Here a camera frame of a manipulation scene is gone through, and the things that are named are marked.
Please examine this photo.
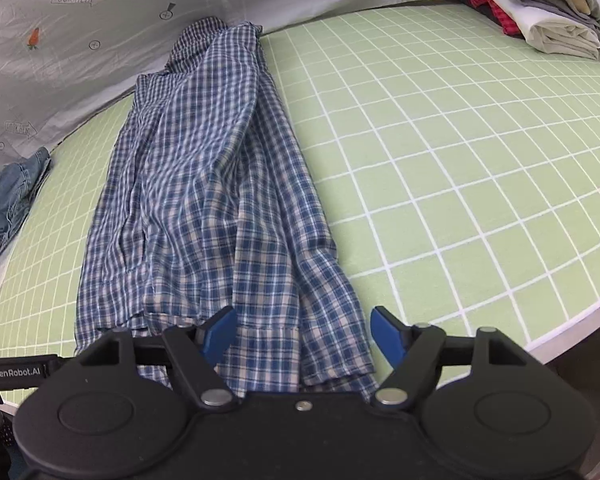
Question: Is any green grid mat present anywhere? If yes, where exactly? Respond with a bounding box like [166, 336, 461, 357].
[0, 0, 600, 406]

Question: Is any red and black garment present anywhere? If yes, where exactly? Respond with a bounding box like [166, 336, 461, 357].
[452, 0, 523, 38]

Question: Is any blue plaid shirt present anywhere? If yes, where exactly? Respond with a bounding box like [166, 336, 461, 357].
[75, 16, 381, 403]

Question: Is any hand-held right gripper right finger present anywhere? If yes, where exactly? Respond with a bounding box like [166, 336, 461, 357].
[371, 306, 531, 409]

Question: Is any white folded garment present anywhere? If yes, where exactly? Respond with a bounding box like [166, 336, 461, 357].
[472, 0, 600, 61]

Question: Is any grey carrot print sheet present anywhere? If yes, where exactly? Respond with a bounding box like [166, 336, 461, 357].
[0, 0, 451, 171]

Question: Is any blue denim garment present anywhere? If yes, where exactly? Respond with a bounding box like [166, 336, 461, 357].
[0, 146, 52, 269]

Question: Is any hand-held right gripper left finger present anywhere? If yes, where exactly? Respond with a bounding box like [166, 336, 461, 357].
[82, 307, 239, 411]

